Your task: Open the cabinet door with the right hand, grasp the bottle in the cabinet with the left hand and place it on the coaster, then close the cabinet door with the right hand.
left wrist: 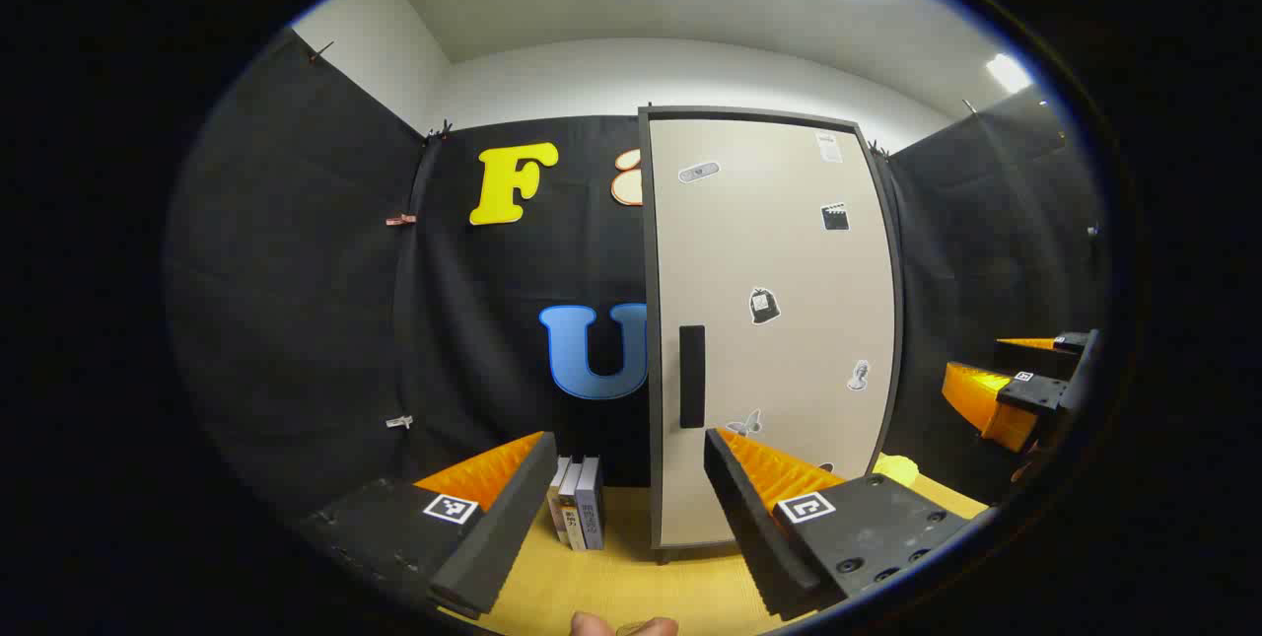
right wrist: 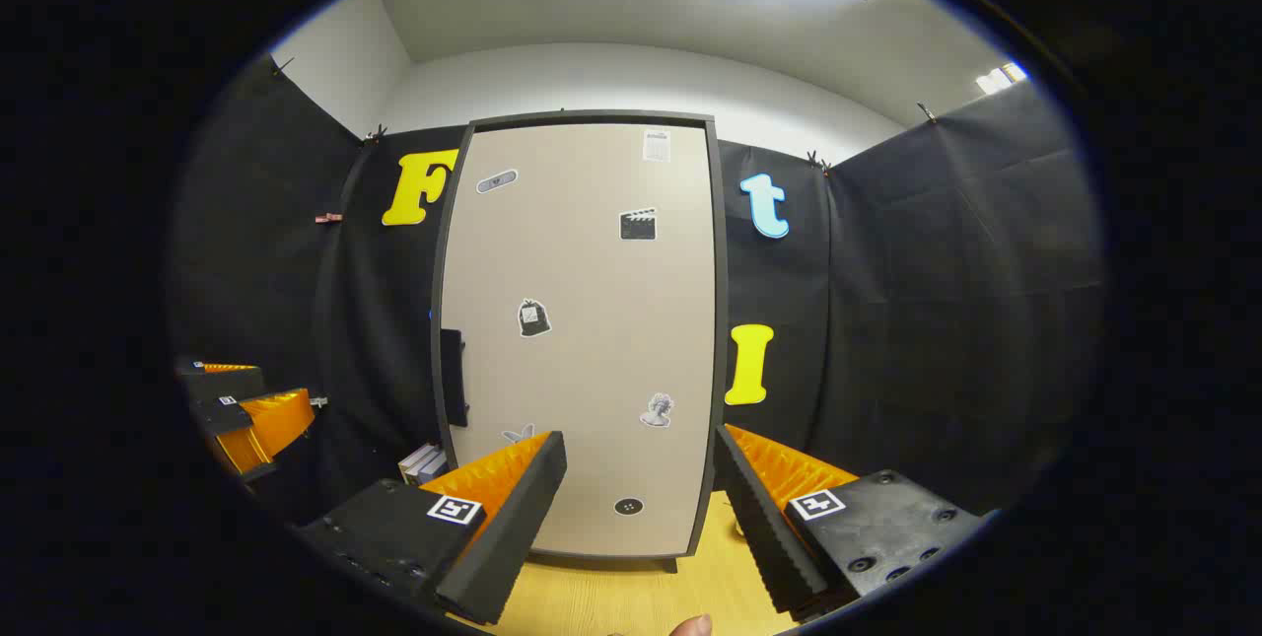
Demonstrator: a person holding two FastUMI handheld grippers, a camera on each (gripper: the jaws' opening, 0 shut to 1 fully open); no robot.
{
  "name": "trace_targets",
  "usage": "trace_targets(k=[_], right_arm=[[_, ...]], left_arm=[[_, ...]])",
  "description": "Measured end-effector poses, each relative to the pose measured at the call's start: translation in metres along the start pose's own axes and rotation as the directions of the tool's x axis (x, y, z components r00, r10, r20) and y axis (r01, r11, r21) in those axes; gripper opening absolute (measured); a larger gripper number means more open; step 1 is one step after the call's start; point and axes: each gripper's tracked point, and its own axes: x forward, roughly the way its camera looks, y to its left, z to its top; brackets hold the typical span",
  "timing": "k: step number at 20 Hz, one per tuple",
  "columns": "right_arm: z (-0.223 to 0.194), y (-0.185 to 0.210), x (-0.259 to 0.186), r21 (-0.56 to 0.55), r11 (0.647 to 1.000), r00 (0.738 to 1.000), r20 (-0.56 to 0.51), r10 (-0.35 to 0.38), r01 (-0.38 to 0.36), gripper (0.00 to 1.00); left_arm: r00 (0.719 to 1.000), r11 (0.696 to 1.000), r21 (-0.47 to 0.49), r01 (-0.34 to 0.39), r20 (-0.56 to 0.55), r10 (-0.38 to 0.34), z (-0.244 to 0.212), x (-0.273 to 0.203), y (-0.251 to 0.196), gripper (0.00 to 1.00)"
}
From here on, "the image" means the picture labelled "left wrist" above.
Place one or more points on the small ceiling light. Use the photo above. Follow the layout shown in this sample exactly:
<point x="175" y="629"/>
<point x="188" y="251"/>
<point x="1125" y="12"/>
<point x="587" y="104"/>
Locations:
<point x="1008" y="72"/>

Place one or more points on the pale pink book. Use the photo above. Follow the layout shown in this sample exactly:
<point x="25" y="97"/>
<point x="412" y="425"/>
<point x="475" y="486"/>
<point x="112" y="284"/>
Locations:
<point x="557" y="508"/>

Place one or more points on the grey blue book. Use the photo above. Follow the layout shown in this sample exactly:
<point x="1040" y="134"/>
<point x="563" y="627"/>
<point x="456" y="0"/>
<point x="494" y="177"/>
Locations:
<point x="592" y="508"/>

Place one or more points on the yellow lumpy toy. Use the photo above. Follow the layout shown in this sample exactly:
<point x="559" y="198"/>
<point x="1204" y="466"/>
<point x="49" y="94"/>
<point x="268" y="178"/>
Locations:
<point x="899" y="468"/>

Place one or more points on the red cloth clip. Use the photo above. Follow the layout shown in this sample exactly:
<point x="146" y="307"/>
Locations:
<point x="401" y="220"/>

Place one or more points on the silver cloth clip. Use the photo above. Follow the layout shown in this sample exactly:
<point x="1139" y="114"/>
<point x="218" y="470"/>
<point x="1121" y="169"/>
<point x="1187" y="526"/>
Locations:
<point x="399" y="422"/>

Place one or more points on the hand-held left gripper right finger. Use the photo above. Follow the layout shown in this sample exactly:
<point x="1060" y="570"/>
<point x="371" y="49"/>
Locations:
<point x="754" y="528"/>

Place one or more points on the beige cabinet door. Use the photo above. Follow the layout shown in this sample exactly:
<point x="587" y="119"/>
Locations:
<point x="789" y="370"/>

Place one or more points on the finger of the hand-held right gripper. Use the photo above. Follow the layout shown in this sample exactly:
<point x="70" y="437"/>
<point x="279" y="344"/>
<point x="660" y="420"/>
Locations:
<point x="1070" y="342"/>
<point x="1030" y="392"/>

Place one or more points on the white yellow book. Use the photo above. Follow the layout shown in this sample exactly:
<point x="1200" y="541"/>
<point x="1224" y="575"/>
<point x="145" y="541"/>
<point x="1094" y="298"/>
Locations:
<point x="572" y="513"/>

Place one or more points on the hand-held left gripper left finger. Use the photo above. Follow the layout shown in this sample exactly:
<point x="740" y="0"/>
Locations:
<point x="498" y="537"/>

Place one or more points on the grey cabinet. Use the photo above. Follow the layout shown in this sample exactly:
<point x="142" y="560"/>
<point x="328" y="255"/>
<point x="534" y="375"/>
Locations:
<point x="650" y="370"/>

